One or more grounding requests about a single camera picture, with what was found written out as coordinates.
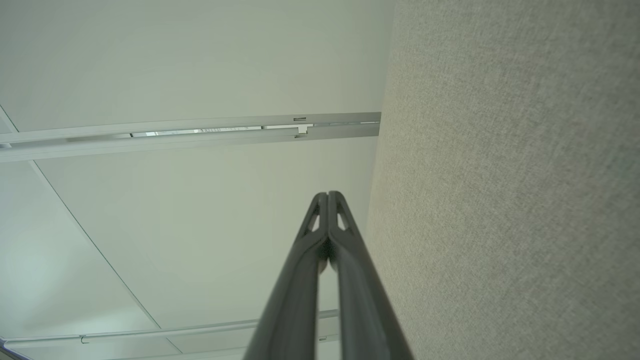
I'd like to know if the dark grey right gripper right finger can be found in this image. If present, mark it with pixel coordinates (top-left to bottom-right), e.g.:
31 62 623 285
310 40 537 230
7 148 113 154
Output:
328 191 415 360

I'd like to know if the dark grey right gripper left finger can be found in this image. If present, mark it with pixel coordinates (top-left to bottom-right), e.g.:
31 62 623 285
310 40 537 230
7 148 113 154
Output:
243 192 329 360

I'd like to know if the grey metal overhead beam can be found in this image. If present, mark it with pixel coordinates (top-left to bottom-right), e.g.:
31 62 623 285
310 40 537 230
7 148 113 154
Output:
0 112 382 164

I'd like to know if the thin grey overhead rail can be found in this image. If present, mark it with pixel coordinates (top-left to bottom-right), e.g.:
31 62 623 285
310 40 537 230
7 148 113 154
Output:
0 309 341 352

